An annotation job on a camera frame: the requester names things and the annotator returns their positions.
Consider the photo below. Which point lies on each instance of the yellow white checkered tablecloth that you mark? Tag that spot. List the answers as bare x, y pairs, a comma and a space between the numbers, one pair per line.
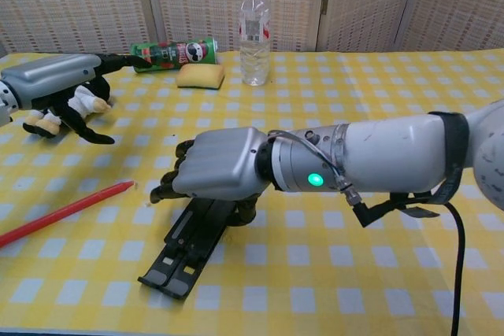
354, 273

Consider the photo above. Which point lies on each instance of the black folding laptop stand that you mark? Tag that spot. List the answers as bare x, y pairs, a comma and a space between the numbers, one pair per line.
189, 245

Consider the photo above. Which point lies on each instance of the red pen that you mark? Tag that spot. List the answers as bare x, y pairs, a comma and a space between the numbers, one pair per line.
59, 212

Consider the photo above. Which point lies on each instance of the yellow sponge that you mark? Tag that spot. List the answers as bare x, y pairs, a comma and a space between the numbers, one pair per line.
201, 76

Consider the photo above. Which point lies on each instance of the brass screen hinge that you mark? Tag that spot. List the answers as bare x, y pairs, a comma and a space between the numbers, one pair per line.
325, 4

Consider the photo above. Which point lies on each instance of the clear plastic water bottle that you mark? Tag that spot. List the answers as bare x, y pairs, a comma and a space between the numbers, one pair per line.
255, 37

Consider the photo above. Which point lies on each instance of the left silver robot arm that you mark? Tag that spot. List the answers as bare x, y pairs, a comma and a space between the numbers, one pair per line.
6, 105

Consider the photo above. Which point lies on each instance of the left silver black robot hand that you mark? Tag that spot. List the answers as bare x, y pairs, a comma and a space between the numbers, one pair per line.
47, 76

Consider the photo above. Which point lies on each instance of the black white plush doll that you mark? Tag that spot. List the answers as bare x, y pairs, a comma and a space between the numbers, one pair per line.
88, 104

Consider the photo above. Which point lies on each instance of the green Pringles can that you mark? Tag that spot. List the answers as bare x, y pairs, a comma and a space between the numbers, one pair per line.
173, 56

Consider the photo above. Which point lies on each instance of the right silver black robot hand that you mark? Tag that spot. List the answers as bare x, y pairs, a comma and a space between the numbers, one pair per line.
220, 163

